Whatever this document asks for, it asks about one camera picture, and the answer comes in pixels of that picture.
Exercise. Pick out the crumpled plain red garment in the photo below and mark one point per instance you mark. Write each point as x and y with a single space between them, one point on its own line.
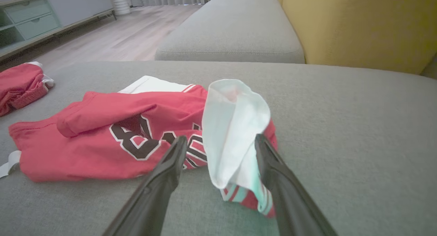
20 85

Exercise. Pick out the red basketball shorts with print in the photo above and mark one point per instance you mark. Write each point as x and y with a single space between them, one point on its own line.
85 154

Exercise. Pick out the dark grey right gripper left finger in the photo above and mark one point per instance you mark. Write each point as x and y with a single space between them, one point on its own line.
153 195

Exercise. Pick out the white ribbed bin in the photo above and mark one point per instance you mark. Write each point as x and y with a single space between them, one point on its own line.
120 2

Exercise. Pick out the yellow sofa backrest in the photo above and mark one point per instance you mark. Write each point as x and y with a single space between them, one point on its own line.
358 24

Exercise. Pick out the large grey sofa seat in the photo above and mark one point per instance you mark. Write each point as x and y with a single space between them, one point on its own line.
341 143

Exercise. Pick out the narrow grey sofa seat cushion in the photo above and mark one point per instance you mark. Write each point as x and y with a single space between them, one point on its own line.
232 34

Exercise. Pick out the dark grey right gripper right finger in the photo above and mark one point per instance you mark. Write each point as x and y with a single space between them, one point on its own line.
290 202

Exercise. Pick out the pale green cabinet drawer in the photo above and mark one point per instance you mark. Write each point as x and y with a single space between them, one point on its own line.
39 27
27 10

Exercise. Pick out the grey low cabinet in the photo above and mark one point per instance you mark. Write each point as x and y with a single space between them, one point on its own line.
78 3

